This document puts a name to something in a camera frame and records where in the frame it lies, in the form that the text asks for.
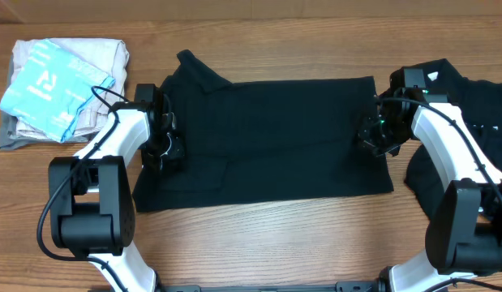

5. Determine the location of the black t-shirt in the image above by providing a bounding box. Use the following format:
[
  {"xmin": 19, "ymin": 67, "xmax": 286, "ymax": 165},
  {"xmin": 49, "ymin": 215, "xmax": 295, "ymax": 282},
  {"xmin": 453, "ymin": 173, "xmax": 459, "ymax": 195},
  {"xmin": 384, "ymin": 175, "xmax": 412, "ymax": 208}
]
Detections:
[{"xmin": 133, "ymin": 50, "xmax": 393, "ymax": 213}]

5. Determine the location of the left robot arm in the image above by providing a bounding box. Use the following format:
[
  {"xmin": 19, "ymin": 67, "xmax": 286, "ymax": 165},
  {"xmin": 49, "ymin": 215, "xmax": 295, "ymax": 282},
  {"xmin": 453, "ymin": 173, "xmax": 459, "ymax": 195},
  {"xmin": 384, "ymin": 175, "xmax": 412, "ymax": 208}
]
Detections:
[{"xmin": 36, "ymin": 84, "xmax": 185, "ymax": 291}]

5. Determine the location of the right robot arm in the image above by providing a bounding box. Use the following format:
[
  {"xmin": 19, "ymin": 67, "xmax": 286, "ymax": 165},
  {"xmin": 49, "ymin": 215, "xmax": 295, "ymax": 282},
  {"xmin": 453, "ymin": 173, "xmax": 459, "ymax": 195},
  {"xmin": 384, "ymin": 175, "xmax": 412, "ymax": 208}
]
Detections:
[{"xmin": 357, "ymin": 67, "xmax": 502, "ymax": 291}]

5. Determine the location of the folded beige shirt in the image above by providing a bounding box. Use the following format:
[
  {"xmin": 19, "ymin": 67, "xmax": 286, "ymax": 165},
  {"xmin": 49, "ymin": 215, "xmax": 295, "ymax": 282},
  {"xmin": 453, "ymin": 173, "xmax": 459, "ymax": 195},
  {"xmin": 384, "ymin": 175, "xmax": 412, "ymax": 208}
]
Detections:
[{"xmin": 10, "ymin": 38, "xmax": 130, "ymax": 142}]

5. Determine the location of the folded light blue printed shirt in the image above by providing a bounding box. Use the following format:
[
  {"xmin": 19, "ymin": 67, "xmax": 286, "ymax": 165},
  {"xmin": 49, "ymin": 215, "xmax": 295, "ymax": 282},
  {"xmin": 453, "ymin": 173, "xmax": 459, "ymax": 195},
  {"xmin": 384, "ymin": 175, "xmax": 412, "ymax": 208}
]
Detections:
[{"xmin": 0, "ymin": 39, "xmax": 108, "ymax": 143}]

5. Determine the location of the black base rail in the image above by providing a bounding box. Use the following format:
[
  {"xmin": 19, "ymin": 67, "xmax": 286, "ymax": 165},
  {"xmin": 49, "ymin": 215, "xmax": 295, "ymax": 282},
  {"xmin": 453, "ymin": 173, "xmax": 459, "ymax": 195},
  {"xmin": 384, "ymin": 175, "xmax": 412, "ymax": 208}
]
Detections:
[{"xmin": 156, "ymin": 280, "xmax": 391, "ymax": 292}]

